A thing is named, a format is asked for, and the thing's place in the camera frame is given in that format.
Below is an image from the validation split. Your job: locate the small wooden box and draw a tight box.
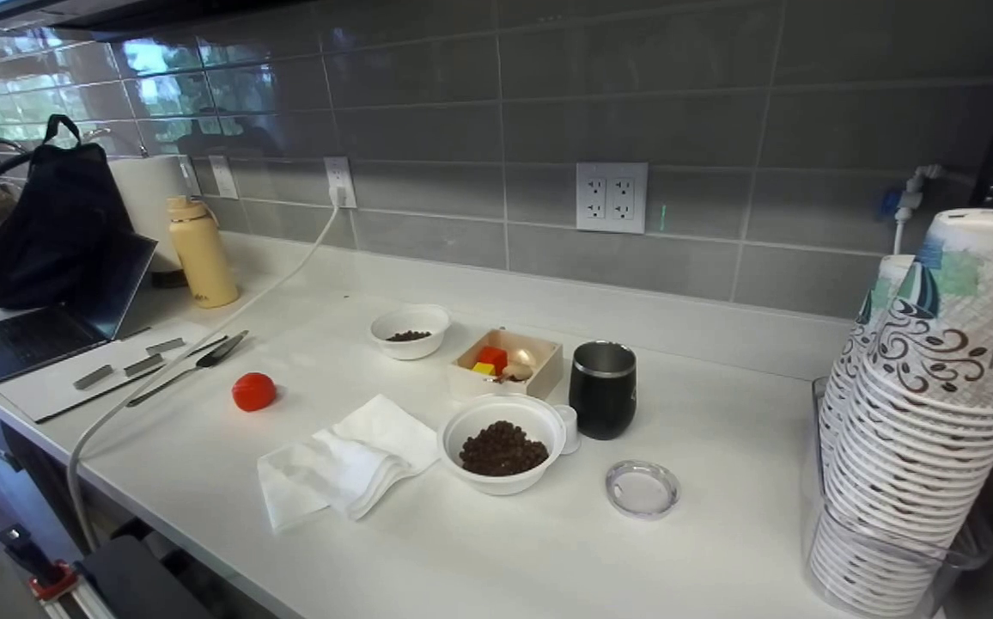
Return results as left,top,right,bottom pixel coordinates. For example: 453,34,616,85
450,330,562,399

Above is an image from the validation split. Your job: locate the small white bowl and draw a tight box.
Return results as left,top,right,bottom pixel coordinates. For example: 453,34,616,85
372,306,450,361

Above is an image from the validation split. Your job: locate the black metal cup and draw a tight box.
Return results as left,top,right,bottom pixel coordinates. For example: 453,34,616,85
568,339,635,440

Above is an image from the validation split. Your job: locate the white bowl with brown food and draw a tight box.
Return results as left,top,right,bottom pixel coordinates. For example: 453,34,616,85
439,396,576,497

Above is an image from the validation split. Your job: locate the white plug adapter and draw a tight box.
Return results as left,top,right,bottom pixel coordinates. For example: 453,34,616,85
322,157,357,208

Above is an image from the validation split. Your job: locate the white folded napkin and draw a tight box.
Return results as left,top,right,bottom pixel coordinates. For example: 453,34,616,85
256,396,435,537

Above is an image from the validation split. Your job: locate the red tomato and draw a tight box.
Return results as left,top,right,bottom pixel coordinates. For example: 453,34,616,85
231,370,277,414

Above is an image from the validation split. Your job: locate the black spoon utensil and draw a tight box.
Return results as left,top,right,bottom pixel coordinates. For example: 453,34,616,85
122,330,248,404

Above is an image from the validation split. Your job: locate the yellow mustard squeeze bottle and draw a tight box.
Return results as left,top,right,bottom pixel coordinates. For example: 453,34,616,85
169,196,239,306

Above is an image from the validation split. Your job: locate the white paper towel roll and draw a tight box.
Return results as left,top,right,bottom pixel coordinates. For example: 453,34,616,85
111,156,194,270

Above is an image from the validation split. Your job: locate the short patterned paper cup stack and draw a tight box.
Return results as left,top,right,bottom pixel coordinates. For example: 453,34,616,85
847,254,912,352

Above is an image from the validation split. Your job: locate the black backpack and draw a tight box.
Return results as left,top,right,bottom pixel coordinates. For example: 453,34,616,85
0,112,134,310

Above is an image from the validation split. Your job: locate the tall patterned paper cup stack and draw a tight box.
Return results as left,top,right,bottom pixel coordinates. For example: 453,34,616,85
804,206,993,619

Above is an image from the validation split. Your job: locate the laptop computer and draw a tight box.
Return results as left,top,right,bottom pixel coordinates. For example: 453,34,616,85
0,234,153,383

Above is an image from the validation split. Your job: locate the white wall outlet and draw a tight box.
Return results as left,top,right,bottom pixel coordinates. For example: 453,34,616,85
574,160,649,234

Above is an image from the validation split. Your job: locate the white power cable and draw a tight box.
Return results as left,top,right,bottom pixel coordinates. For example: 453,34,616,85
64,193,351,553

